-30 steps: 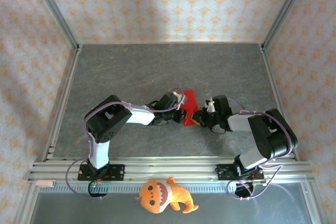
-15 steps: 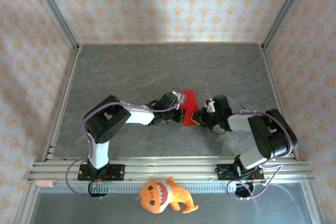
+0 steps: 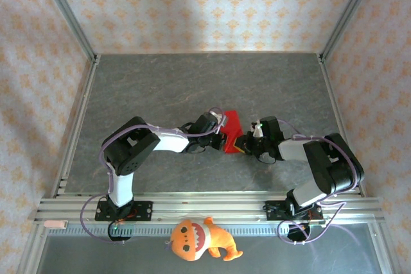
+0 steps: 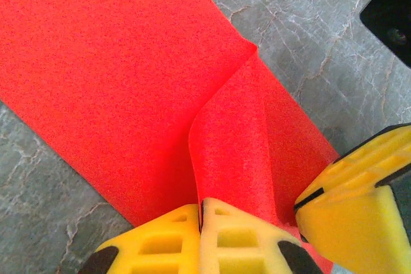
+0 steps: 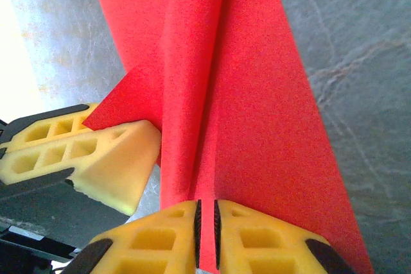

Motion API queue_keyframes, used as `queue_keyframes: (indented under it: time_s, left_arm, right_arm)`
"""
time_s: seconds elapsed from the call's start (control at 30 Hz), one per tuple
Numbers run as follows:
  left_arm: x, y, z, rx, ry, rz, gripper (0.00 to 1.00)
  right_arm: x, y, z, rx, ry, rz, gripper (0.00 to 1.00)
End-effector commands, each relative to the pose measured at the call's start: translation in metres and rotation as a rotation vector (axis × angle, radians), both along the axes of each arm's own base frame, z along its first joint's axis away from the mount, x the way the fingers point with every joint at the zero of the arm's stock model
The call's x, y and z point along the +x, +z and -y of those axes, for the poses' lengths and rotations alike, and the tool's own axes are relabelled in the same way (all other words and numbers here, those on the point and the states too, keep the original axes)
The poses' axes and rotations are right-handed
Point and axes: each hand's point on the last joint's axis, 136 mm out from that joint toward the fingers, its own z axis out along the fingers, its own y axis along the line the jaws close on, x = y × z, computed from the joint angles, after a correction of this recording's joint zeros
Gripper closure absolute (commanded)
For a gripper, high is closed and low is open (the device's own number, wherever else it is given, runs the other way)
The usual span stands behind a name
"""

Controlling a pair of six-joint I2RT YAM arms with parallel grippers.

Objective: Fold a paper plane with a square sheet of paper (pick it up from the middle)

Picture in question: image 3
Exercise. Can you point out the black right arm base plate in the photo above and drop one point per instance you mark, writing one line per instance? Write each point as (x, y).
(273, 211)

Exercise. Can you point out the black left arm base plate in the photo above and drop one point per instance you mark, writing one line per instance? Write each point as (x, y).
(144, 211)

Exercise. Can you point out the pink tag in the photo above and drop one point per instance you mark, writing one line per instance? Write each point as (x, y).
(56, 224)

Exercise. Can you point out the aluminium frame post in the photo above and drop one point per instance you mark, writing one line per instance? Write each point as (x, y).
(69, 17)
(346, 17)

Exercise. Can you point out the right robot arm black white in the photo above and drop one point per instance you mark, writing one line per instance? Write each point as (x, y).
(334, 171)

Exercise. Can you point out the orange shark plush toy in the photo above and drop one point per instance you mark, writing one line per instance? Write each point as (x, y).
(199, 238)

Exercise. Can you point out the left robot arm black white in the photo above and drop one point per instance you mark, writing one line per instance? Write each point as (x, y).
(170, 142)

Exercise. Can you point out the aluminium side rail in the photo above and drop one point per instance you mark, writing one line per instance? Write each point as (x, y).
(77, 126)
(332, 94)

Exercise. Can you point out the red cloth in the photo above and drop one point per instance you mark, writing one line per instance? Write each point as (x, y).
(232, 123)

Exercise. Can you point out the aluminium mounting rail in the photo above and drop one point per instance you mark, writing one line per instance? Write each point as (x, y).
(208, 205)

